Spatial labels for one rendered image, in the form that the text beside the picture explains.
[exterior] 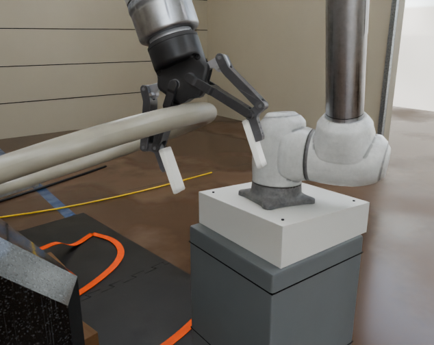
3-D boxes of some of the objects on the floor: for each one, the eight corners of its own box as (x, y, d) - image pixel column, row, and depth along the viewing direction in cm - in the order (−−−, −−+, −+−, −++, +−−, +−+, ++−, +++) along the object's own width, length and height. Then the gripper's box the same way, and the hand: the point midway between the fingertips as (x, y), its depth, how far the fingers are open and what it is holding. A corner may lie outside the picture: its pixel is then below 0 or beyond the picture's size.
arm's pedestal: (268, 357, 199) (275, 192, 175) (362, 434, 161) (387, 236, 137) (174, 412, 170) (168, 223, 146) (262, 521, 132) (272, 289, 108)
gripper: (258, 5, 61) (304, 151, 63) (116, 70, 70) (159, 195, 72) (243, -4, 54) (296, 159, 56) (87, 68, 63) (136, 207, 65)
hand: (217, 172), depth 64 cm, fingers open, 13 cm apart
